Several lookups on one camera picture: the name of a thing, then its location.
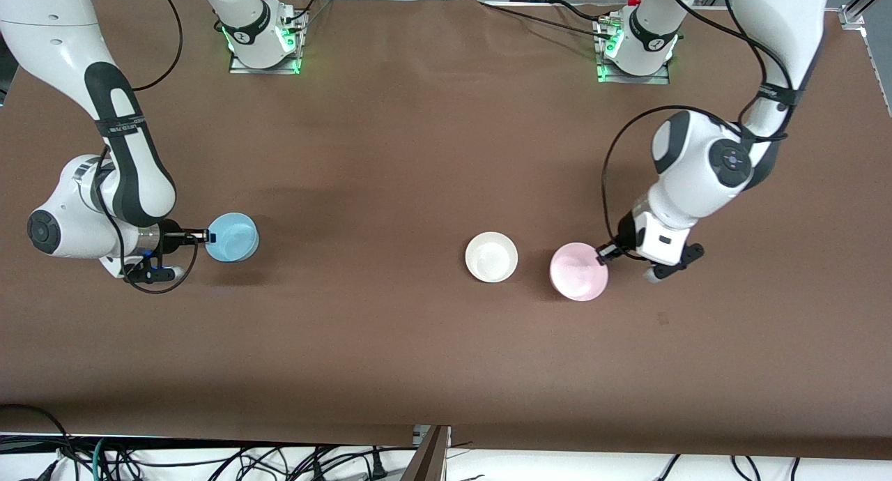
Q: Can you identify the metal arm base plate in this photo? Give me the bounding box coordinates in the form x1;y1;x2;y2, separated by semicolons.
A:
229;7;304;75
594;17;671;86

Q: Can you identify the long black base cable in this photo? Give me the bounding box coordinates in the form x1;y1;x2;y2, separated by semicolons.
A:
476;0;607;41

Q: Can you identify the brown table cover sheet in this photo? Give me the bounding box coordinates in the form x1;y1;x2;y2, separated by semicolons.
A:
0;0;892;461

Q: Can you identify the curved black base cable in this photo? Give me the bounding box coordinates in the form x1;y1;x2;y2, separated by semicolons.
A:
554;0;610;23

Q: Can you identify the light blue bowl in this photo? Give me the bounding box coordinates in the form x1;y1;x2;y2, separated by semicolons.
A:
206;212;260;263

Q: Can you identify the thick black cable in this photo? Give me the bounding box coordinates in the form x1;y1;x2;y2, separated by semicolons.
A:
0;404;70;461

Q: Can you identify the pink bowl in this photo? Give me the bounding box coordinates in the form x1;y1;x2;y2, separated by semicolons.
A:
549;242;609;302

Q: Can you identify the aluminium frame post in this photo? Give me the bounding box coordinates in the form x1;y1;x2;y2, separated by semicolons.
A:
403;425;452;481

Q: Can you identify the white bowl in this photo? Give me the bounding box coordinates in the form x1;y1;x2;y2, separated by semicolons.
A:
465;231;519;284

